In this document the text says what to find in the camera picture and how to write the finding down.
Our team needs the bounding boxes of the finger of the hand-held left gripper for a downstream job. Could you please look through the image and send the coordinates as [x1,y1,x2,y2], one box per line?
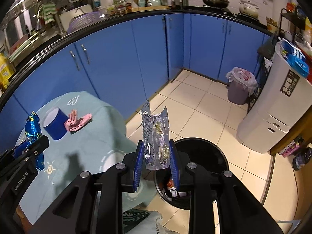
[0,155,39,176]
[11,136,50,157]

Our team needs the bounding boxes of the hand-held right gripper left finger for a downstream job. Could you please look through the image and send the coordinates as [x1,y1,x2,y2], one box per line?
[30,140,145,234]

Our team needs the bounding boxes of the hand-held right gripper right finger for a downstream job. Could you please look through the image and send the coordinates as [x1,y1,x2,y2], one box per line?
[169,139,284,234]

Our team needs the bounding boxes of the blue foil snack wrapper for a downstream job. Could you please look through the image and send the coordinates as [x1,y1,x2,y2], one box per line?
[24,111,45,170]

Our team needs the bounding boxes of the silver pill blister pack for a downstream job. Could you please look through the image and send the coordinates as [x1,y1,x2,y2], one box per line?
[141,100,170,170]

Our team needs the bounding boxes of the round black rimmed bin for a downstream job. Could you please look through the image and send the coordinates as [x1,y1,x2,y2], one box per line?
[153,138,230,210]

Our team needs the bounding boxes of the blue paper cup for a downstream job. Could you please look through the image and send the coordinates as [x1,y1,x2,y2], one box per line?
[43,107,67,141]

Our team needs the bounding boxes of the pink paper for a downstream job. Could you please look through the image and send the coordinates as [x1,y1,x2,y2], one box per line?
[64,110,93,131]

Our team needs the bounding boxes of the pile of discarded packaging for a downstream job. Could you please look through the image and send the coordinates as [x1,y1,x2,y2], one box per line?
[164,178,187,200]

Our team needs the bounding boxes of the white green printed bag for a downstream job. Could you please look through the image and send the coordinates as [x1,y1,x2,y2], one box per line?
[122,210,176,234]

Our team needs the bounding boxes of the round table, light-blue cloth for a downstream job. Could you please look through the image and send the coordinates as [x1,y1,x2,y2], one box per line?
[15,91,158,225]

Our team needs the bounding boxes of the yellow detergent bottle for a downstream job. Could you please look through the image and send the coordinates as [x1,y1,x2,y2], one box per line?
[0,54,12,90]

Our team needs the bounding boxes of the purple waste bin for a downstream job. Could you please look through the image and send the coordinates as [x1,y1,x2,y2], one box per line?
[228,80,250,105]

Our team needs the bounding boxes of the blue kitchen cabinets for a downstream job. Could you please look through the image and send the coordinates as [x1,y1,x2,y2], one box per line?
[0,12,273,156]

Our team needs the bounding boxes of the steel kitchen sink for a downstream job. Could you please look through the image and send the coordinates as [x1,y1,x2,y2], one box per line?
[7,30,61,62]

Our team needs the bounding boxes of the tall white appliance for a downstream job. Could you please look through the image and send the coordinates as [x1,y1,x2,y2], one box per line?
[238,43,312,154]

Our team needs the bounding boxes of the white plastic bin liner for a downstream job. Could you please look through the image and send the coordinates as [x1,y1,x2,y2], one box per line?
[225,66,258,95]

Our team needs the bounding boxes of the pink cardboard box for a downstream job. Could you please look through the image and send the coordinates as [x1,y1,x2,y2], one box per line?
[280,143,301,157]

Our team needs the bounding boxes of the dark round floor bottle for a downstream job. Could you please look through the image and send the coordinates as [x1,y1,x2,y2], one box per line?
[292,146,312,171]

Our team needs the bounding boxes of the green white striped towel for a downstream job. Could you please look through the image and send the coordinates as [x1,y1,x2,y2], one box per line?
[39,3,57,25]

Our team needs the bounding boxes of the white plastic basin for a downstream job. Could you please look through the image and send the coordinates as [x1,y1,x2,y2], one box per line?
[59,4,93,30]

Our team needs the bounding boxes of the black kitchen countertop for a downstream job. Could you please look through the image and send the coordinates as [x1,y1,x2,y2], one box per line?
[0,5,276,103]

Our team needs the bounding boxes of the steel dish rack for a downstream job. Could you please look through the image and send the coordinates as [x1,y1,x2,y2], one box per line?
[0,0,98,44]

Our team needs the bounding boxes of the dark hanging cloth bag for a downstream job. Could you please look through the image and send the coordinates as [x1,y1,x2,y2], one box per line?
[257,35,278,60]

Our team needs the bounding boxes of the flat wooden cutting board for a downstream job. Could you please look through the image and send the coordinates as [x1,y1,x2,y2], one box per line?
[132,5,170,12]

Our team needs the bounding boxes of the blue white plastic packet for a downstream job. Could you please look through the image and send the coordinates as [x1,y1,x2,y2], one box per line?
[280,40,310,77]

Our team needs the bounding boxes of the black gas stove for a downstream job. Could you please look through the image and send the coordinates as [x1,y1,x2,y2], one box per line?
[202,5,262,22]

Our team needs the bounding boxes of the white lidded cooking pot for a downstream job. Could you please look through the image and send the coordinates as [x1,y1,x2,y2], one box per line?
[238,1,259,17]

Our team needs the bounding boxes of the black metal shelf rack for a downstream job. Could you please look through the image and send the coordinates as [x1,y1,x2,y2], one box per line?
[249,8,312,108]

